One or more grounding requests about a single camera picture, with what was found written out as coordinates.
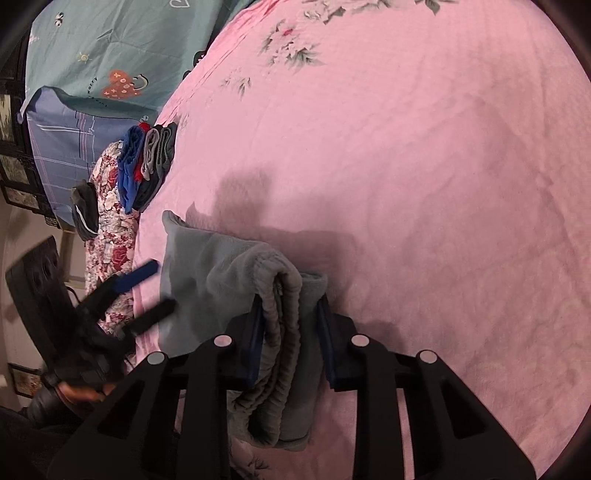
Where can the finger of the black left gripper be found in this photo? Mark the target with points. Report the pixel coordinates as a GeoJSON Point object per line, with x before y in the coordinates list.
{"type": "Point", "coordinates": [101, 299]}
{"type": "Point", "coordinates": [150, 317]}

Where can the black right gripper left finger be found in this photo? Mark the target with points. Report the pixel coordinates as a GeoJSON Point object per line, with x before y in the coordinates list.
{"type": "Point", "coordinates": [168, 419]}

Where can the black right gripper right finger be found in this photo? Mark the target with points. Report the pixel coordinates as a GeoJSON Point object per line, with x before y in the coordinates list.
{"type": "Point", "coordinates": [453, 435]}

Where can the grey pants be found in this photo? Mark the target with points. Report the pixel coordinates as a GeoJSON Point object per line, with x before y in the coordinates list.
{"type": "Point", "coordinates": [225, 285]}

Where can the person's left hand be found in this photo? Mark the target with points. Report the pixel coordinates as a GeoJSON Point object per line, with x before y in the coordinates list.
{"type": "Point", "coordinates": [73, 395]}

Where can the red white floral pillow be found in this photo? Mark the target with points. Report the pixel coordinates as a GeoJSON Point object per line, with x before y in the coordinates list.
{"type": "Point", "coordinates": [112, 250]}

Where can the black garment on pillow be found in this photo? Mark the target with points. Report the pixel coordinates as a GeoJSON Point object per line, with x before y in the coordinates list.
{"type": "Point", "coordinates": [84, 208]}

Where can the blue folded garment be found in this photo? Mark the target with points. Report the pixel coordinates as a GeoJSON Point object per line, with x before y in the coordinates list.
{"type": "Point", "coordinates": [127, 187]}

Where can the dark grey folded garment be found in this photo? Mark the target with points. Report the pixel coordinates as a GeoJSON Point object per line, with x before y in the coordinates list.
{"type": "Point", "coordinates": [164, 156]}

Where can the light grey folded garment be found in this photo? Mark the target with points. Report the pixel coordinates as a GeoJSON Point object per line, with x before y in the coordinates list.
{"type": "Point", "coordinates": [149, 148]}

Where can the blue plaid pillow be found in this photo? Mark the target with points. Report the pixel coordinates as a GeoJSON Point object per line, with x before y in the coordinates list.
{"type": "Point", "coordinates": [66, 144]}

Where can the red folded garment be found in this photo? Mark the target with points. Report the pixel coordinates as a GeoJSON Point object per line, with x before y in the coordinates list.
{"type": "Point", "coordinates": [137, 175]}

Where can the teal patterned quilt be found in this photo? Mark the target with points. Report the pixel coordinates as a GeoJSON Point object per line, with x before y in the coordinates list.
{"type": "Point", "coordinates": [120, 59]}

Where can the pink floral bed sheet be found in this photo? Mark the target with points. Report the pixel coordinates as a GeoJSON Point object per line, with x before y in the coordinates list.
{"type": "Point", "coordinates": [433, 162]}

